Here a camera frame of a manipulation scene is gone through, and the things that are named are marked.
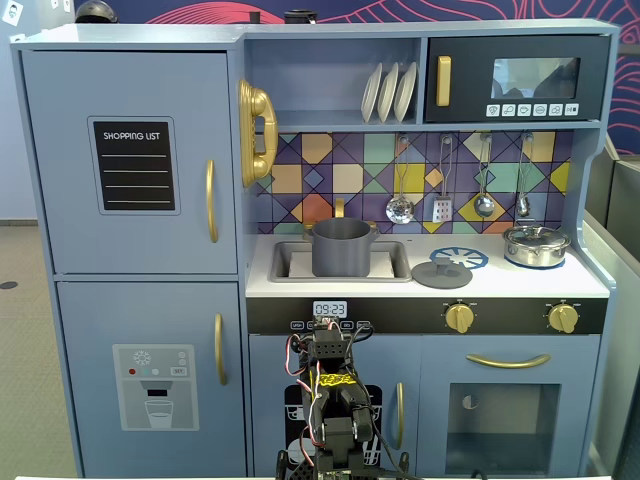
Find white toy plate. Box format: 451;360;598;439
376;61;401;124
360;61;384;124
393;60;419;123

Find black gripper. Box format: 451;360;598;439
305;324;354;374

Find black microwave door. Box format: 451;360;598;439
423;34;612;124

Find metal skimmer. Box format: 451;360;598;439
384;133;417;226

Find metal ladle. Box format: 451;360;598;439
472;132;497;219

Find shiny steel pot lid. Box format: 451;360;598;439
503;224;571;247

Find grey sink basin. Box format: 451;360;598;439
269;239;414;284

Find gold stove knob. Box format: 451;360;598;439
443;301;477;335
547;301;581;334

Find gold toy telephone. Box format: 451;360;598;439
237;78;280;189

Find metal slotted spatula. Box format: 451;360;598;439
432;133;457;224

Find black helmet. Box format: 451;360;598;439
74;0;120;25

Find grey water dispenser panel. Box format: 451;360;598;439
111;343;200;432

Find small metal spoon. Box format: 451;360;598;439
514;132;534;219

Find gold freezer door handle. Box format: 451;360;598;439
213;312;229;387

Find digital clock display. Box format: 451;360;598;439
312;300;348;319

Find gold faucet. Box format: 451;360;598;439
301;198;380;237

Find blue oven door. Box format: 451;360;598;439
419;334;602;477

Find gray lid with knob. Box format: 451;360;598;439
410;249;474;290

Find gold cabinet door handle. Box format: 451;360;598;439
394;382;406;451

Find black shopping list board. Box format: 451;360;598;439
87;115;182;216

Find blue toy kitchen unit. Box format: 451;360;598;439
9;18;621;479

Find gold oven handle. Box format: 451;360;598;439
465;353;552;370

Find blue freezer door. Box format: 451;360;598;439
55;281;249;477

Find gray pot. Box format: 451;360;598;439
302;217;382;278

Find red and white servo cables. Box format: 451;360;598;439
285;319;374;454

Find blue fridge door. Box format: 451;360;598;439
20;49;239;275

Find blue cabinet door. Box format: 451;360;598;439
248;334;422;477

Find gold fridge door handle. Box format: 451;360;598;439
204;158;221;245

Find black power cable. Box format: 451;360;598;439
368;427;489;480

